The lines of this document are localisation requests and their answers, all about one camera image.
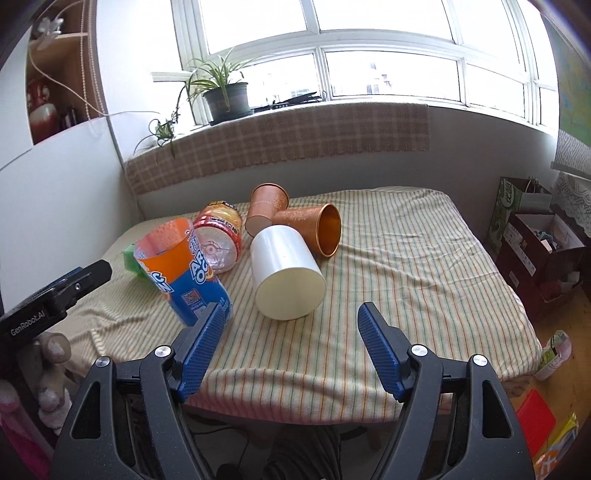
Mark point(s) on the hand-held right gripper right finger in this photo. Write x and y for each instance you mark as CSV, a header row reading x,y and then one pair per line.
x,y
376,353

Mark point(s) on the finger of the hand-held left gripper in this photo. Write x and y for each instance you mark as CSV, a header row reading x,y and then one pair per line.
x,y
85,277

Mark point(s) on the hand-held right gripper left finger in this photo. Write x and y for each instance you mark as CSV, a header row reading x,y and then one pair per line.
x,y
203,353

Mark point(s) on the white cup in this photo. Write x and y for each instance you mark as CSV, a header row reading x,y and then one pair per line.
x,y
281,258

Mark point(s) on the orange and blue paper cup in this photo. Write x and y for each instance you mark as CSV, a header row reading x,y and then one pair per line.
x,y
184,267

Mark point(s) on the copper patterned cup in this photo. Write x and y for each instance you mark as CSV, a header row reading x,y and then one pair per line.
x,y
304,219
265,203

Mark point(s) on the green sponge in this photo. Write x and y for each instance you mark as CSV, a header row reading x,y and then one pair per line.
x,y
130,258

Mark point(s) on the beige plush toy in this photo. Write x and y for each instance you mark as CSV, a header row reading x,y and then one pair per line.
x,y
53,378

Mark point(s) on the striped table cloth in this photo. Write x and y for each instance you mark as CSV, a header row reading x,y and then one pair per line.
x,y
392,258

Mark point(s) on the pink cloth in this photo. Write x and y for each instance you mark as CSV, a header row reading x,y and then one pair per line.
x,y
23,438

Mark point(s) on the dark cloth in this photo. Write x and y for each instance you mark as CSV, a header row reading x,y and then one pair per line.
x,y
304,454

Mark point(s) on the clear bottle with red label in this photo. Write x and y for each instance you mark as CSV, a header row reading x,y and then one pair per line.
x,y
217,226

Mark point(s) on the red vase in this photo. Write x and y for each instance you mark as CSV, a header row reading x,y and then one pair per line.
x,y
41,113

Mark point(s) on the red flat box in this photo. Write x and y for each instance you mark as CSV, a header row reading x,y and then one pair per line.
x,y
535,422

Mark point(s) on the dark red cardboard box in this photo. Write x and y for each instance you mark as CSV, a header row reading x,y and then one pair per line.
x,y
526,258

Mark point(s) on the green and white carton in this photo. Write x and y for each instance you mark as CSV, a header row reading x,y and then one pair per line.
x,y
554,355

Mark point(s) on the green cardboard box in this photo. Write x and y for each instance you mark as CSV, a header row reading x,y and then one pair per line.
x,y
503,217

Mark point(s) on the yellow packet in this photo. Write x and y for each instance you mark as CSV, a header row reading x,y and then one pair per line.
x,y
558,447

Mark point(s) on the wooden shelf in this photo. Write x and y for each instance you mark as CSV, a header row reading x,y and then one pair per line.
x,y
69,60

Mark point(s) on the white paper bag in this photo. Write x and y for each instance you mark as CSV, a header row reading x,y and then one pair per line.
x,y
535,198

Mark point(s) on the potted spider plant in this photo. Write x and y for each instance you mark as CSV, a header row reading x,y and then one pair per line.
x,y
228,101

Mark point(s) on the checked windowsill cloth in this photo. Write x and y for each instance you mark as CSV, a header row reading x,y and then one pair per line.
x,y
300,134

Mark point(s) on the white lace cloth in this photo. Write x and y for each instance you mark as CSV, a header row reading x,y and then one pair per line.
x,y
572,184

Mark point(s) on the black flat device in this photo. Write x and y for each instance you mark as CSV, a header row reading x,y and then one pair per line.
x,y
295,99

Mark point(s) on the wall poster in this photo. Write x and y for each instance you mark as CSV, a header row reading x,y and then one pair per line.
x,y
570,69

